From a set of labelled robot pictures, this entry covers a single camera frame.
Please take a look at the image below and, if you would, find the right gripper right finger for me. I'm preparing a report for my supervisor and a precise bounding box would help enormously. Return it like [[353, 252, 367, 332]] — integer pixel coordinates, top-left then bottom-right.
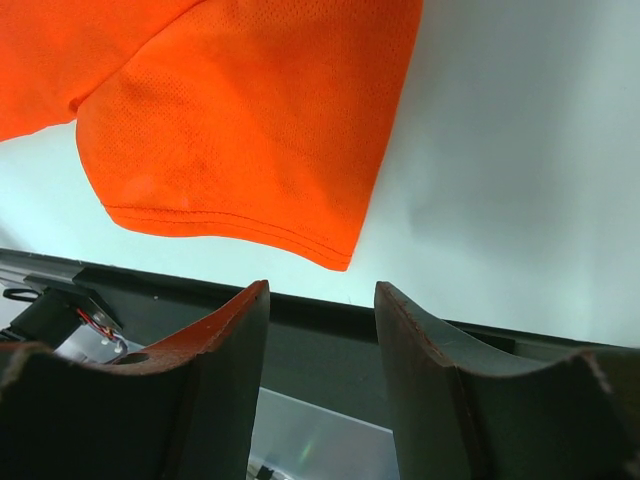
[[374, 282, 639, 479]]

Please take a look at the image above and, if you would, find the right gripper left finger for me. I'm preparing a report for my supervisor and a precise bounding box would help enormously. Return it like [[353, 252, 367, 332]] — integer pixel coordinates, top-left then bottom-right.
[[1, 281, 270, 479]]

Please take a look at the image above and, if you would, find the orange t-shirt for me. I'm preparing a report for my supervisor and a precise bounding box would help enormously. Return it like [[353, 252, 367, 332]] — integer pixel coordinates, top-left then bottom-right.
[[1, 1, 423, 271]]

